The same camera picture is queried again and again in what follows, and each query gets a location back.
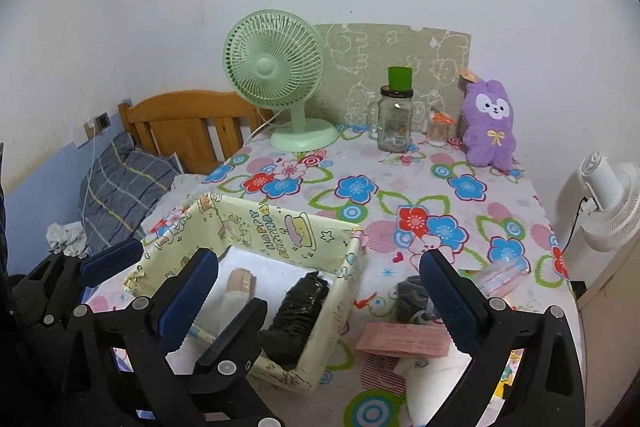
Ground cotton swab container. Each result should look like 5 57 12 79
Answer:
426 109 457 148

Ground black fan cable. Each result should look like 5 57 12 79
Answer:
562 194 598 253

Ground purple plush rabbit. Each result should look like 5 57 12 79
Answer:
457 68 523 170

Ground beige white rolled cloth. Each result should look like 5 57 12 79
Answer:
220 268 257 328

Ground white standing fan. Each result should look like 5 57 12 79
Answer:
560 151 640 253

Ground green orange tissue pack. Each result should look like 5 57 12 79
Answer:
392 352 523 427

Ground green plastic cup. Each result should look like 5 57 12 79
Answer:
388 66 415 92

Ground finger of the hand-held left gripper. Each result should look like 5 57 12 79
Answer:
172 298 283 427
20 239 144 333

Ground green desk fan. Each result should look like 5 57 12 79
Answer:
222 9 340 152

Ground glass jar mug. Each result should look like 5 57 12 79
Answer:
369 86 416 152

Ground white crumpled cloth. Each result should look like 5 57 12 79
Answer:
46 222 91 257

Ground black crumpled cloth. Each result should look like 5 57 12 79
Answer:
259 271 335 365

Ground pink wipes packet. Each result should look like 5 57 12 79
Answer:
356 322 453 360

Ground wall socket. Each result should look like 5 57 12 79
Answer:
84 111 111 140

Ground yellow printed storage box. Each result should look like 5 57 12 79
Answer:
124 192 366 394

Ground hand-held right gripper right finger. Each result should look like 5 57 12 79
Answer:
419 248 586 427

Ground floral tablecloth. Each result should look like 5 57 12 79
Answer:
82 124 586 427

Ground clear pink plastic packet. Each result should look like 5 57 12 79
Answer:
472 257 531 297

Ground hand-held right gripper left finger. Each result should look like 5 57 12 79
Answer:
62 248 220 427

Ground blue plaid pillow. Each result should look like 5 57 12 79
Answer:
79 132 182 255

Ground beige cabinet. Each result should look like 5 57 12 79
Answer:
575 242 640 408

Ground white fan cable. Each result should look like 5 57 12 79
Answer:
242 109 286 144

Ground white charging cable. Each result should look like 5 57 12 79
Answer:
81 127 101 240

